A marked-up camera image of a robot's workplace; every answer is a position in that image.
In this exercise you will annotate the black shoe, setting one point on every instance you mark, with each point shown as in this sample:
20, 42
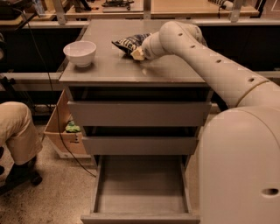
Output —
20, 173

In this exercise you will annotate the grey open bottom drawer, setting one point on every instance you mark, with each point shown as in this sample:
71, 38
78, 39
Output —
141, 190

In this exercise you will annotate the blue chip bag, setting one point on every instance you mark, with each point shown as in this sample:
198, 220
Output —
130, 44

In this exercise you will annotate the grey top drawer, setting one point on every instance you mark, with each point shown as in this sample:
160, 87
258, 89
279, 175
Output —
141, 114

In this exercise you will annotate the grey drawer cabinet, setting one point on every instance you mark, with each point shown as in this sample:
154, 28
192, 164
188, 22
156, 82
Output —
116, 77

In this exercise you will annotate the grey middle drawer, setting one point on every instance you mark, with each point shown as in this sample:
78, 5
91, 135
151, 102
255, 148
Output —
138, 145

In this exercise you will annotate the person leg in khaki trousers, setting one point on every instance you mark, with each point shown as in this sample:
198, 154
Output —
18, 132

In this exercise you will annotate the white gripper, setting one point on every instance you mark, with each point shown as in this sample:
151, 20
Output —
146, 50

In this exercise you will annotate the green toy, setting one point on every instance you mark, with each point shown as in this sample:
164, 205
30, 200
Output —
71, 127

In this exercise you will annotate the white ceramic bowl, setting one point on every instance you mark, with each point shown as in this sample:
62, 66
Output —
80, 53

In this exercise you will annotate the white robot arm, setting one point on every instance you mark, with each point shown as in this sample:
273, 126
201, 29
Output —
239, 149

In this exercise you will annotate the cardboard box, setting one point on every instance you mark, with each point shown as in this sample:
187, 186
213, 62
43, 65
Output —
66, 144

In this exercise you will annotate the wooden workbench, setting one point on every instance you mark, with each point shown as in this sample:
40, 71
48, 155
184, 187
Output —
65, 12

